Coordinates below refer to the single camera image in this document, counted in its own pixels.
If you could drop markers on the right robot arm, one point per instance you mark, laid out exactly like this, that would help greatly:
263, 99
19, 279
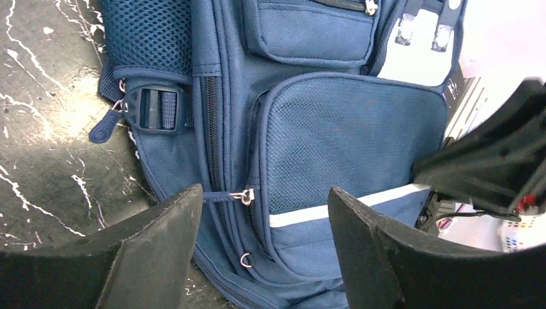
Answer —
499, 162

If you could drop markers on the navy blue backpack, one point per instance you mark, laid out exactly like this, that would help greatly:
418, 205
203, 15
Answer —
269, 104

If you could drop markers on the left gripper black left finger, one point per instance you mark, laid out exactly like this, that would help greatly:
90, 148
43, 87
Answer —
140, 262

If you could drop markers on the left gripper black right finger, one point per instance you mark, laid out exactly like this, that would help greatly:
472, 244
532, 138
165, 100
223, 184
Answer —
388, 264

